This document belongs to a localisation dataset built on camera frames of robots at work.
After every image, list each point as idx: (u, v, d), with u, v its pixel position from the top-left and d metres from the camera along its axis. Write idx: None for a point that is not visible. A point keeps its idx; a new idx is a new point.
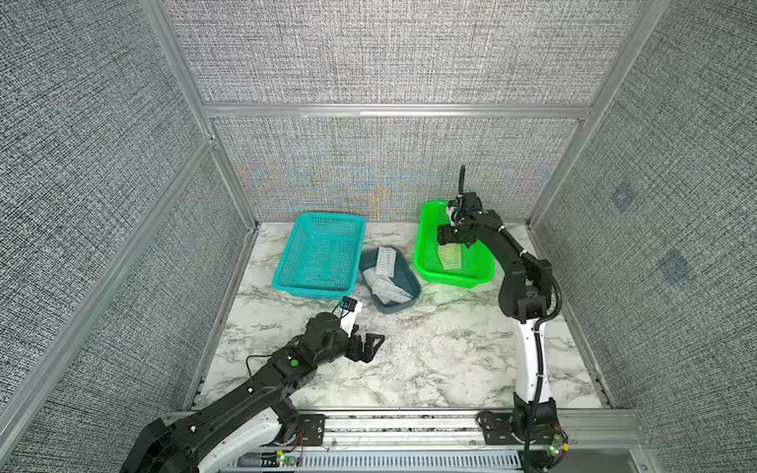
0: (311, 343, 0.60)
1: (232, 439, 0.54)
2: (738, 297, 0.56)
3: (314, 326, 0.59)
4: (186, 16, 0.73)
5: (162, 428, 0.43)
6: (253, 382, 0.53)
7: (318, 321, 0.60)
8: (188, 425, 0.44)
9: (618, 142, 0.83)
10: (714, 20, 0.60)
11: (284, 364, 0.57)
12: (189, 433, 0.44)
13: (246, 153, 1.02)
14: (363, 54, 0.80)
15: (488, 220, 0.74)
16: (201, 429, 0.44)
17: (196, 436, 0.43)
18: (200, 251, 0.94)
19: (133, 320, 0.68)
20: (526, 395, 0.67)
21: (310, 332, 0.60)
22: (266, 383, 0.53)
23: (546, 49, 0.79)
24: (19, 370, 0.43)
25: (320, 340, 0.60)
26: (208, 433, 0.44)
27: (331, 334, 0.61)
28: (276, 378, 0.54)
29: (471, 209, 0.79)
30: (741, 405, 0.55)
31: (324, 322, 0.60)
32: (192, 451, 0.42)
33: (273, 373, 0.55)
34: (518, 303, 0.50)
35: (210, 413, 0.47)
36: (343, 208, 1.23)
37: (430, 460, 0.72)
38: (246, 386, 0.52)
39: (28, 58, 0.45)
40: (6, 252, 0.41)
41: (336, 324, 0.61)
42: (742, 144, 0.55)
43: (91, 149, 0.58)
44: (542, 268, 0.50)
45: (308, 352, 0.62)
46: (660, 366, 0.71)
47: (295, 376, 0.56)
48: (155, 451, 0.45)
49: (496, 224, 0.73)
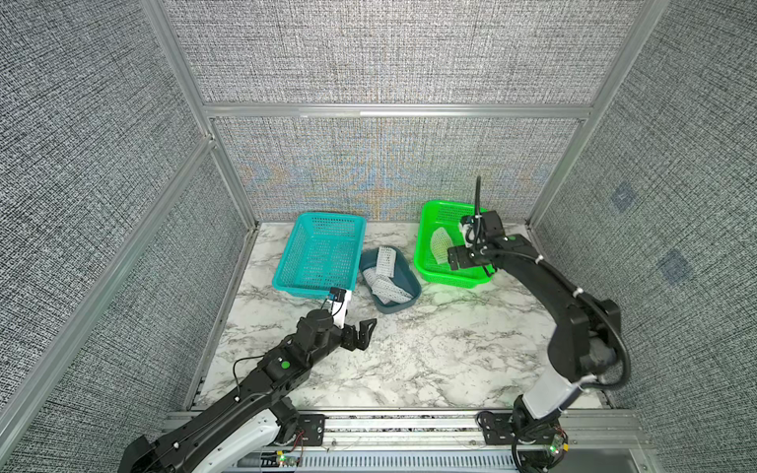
0: (304, 342, 0.57)
1: (227, 445, 0.54)
2: (738, 297, 0.56)
3: (305, 323, 0.56)
4: (186, 16, 0.73)
5: (146, 445, 0.42)
6: (240, 390, 0.51)
7: (308, 319, 0.57)
8: (172, 439, 0.43)
9: (618, 142, 0.83)
10: (713, 20, 0.60)
11: (274, 366, 0.55)
12: (172, 449, 0.43)
13: (246, 152, 1.02)
14: (364, 54, 0.80)
15: (520, 249, 0.59)
16: (184, 443, 0.43)
17: (180, 452, 0.42)
18: (200, 251, 0.94)
19: (132, 320, 0.68)
20: (536, 413, 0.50)
21: (301, 331, 0.57)
22: (254, 389, 0.51)
23: (546, 49, 0.79)
24: (19, 370, 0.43)
25: (312, 340, 0.57)
26: (192, 448, 0.43)
27: (323, 332, 0.57)
28: (265, 384, 0.52)
29: (494, 231, 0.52)
30: (741, 405, 0.55)
31: (315, 320, 0.57)
32: (176, 469, 0.41)
33: (263, 378, 0.53)
34: (580, 363, 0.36)
35: (194, 427, 0.45)
36: (343, 208, 1.23)
37: (431, 460, 0.72)
38: (233, 394, 0.50)
39: (28, 58, 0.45)
40: (6, 252, 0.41)
41: (327, 322, 0.57)
42: (742, 144, 0.55)
43: (90, 149, 0.57)
44: (606, 319, 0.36)
45: (299, 351, 0.60)
46: (660, 366, 0.71)
47: (286, 378, 0.54)
48: (144, 464, 0.45)
49: (531, 253, 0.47)
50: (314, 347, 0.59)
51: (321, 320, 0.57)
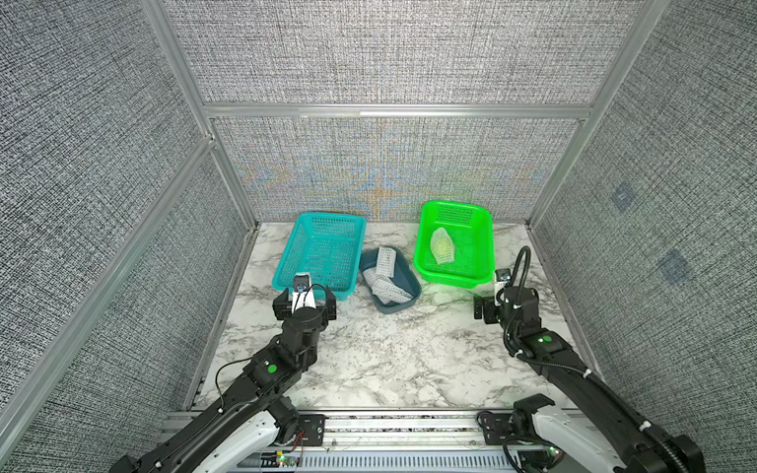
0: (291, 344, 0.54)
1: (224, 449, 0.54)
2: (738, 297, 0.56)
3: (289, 327, 0.52)
4: (186, 16, 0.73)
5: (130, 463, 0.41)
6: (224, 400, 0.48)
7: (292, 320, 0.52)
8: (155, 458, 0.42)
9: (618, 142, 0.83)
10: (714, 20, 0.60)
11: (261, 370, 0.52)
12: (155, 468, 0.42)
13: (246, 153, 1.02)
14: (364, 54, 0.80)
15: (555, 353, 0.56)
16: (168, 463, 0.42)
17: (164, 470, 0.41)
18: (200, 251, 0.94)
19: (132, 320, 0.68)
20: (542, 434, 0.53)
21: (286, 332, 0.53)
22: (239, 398, 0.49)
23: (546, 49, 0.79)
24: (19, 370, 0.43)
25: (299, 341, 0.53)
26: (175, 465, 0.42)
27: (309, 332, 0.53)
28: (251, 391, 0.50)
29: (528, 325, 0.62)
30: (742, 406, 0.55)
31: (300, 321, 0.52)
32: None
33: (249, 386, 0.50)
34: None
35: (177, 444, 0.44)
36: (343, 209, 1.23)
37: (431, 460, 0.72)
38: (218, 405, 0.48)
39: (28, 58, 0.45)
40: (6, 252, 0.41)
41: (312, 321, 0.53)
42: (742, 144, 0.55)
43: (91, 149, 0.58)
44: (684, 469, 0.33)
45: (286, 352, 0.58)
46: (660, 366, 0.71)
47: (274, 382, 0.51)
48: None
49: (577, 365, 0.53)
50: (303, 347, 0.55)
51: (307, 321, 0.53)
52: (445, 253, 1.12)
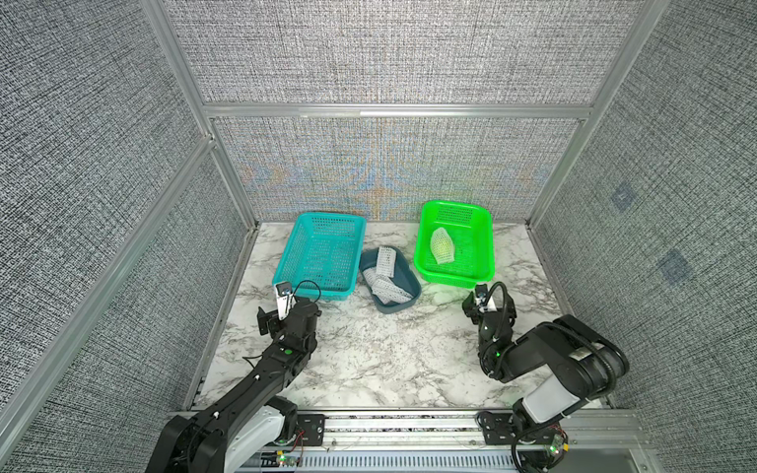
0: (298, 330, 0.64)
1: (244, 434, 0.54)
2: (738, 297, 0.56)
3: (293, 316, 0.63)
4: (186, 16, 0.73)
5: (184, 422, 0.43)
6: (259, 371, 0.55)
7: (297, 308, 0.64)
8: (211, 412, 0.45)
9: (618, 142, 0.83)
10: (713, 20, 0.60)
11: (277, 354, 0.61)
12: (214, 418, 0.45)
13: (246, 153, 1.02)
14: (363, 54, 0.80)
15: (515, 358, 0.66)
16: (225, 413, 0.46)
17: (223, 419, 0.45)
18: (200, 251, 0.94)
19: (133, 320, 0.68)
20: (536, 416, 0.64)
21: (292, 320, 0.64)
22: (269, 371, 0.56)
23: (546, 49, 0.79)
24: (19, 370, 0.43)
25: (305, 324, 0.63)
26: (233, 415, 0.46)
27: (313, 316, 0.65)
28: (277, 365, 0.58)
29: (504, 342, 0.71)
30: (741, 405, 0.55)
31: (303, 307, 0.64)
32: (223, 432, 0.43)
33: (274, 363, 0.58)
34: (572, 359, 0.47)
35: (229, 401, 0.48)
36: (343, 208, 1.23)
37: (431, 460, 0.72)
38: (253, 374, 0.54)
39: (28, 58, 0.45)
40: (6, 252, 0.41)
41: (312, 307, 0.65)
42: (742, 144, 0.55)
43: (91, 149, 0.58)
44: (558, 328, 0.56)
45: (295, 340, 0.66)
46: (660, 366, 0.71)
47: (293, 362, 0.59)
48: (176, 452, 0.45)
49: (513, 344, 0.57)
50: (308, 333, 0.66)
51: (309, 306, 0.65)
52: (445, 253, 1.12)
